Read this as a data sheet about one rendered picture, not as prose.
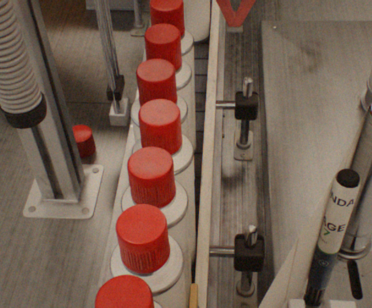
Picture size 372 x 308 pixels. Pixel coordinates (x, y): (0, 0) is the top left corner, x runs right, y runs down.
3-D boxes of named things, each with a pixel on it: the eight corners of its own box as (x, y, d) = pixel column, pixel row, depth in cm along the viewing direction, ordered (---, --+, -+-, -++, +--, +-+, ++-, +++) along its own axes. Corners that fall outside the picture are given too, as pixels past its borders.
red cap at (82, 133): (78, 162, 72) (74, 145, 70) (66, 147, 74) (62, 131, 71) (100, 150, 73) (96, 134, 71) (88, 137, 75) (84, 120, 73)
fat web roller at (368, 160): (374, 261, 55) (431, 131, 41) (328, 259, 55) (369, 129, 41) (366, 225, 58) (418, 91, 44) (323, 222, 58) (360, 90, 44)
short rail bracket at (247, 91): (254, 154, 72) (261, 85, 63) (232, 153, 72) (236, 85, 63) (254, 137, 74) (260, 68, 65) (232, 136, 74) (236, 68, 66)
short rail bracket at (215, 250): (259, 303, 57) (268, 240, 48) (200, 300, 58) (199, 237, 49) (258, 276, 59) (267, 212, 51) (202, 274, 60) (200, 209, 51)
